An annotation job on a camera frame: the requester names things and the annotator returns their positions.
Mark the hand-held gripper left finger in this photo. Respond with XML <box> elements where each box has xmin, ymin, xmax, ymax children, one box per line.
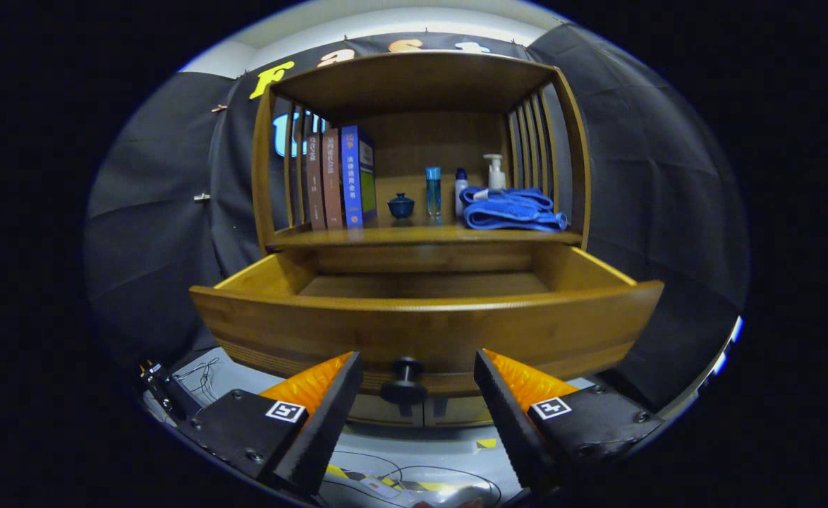
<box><xmin>174</xmin><ymin>351</ymin><xmax>364</xmax><ymax>496</ymax></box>

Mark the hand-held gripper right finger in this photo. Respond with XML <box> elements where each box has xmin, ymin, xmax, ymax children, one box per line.
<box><xmin>474</xmin><ymin>349</ymin><xmax>665</xmax><ymax>495</ymax></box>

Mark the wooden drawer with black knob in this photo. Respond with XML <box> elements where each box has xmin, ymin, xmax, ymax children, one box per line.
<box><xmin>190</xmin><ymin>243</ymin><xmax>665</xmax><ymax>406</ymax></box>

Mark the wooden cabinet door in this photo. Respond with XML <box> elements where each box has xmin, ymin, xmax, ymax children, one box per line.
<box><xmin>426</xmin><ymin>395</ymin><xmax>494</xmax><ymax>428</ymax></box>
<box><xmin>348</xmin><ymin>394</ymin><xmax>425</xmax><ymax>427</ymax></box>

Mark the wooden countertop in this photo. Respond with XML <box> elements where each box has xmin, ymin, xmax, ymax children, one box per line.
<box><xmin>266</xmin><ymin>212</ymin><xmax>584</xmax><ymax>248</ymax></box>

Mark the wooden cabinet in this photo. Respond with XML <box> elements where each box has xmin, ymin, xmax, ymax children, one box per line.
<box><xmin>252</xmin><ymin>51</ymin><xmax>592</xmax><ymax>428</ymax></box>

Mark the yellow black striped tape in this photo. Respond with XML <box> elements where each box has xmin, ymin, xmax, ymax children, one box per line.
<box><xmin>326</xmin><ymin>464</ymin><xmax>489</xmax><ymax>496</ymax></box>

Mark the small black device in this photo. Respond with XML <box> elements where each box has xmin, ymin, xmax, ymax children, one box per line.
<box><xmin>139</xmin><ymin>361</ymin><xmax>200</xmax><ymax>421</ymax></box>

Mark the blue folded towel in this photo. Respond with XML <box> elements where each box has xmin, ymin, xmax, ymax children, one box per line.
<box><xmin>460</xmin><ymin>186</ymin><xmax>568</xmax><ymax>232</ymax></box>

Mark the dark brown book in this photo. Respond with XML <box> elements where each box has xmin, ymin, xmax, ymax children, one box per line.
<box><xmin>305</xmin><ymin>133</ymin><xmax>327</xmax><ymax>231</ymax></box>

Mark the teal transparent bottle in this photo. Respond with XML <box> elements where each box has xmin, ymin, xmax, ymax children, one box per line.
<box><xmin>425</xmin><ymin>167</ymin><xmax>442</xmax><ymax>218</ymax></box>

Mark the reddish brown book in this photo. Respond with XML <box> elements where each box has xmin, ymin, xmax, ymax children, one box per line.
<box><xmin>322</xmin><ymin>128</ymin><xmax>346</xmax><ymax>229</ymax></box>

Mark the white pump bottle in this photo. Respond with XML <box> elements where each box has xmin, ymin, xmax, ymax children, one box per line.
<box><xmin>483</xmin><ymin>154</ymin><xmax>507</xmax><ymax>191</ymax></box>

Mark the blue book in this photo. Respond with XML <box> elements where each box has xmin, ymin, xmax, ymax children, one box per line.
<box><xmin>341</xmin><ymin>126</ymin><xmax>378</xmax><ymax>228</ymax></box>

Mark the black backdrop cloth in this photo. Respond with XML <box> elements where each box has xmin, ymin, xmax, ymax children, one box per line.
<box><xmin>83</xmin><ymin>25</ymin><xmax>750</xmax><ymax>413</ymax></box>

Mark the thin black floor cable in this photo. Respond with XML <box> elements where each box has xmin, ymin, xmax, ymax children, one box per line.
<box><xmin>322</xmin><ymin>452</ymin><xmax>503</xmax><ymax>508</ymax></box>

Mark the tangled thin wire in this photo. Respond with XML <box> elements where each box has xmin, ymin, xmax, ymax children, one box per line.
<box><xmin>174</xmin><ymin>356</ymin><xmax>221</xmax><ymax>403</ymax></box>

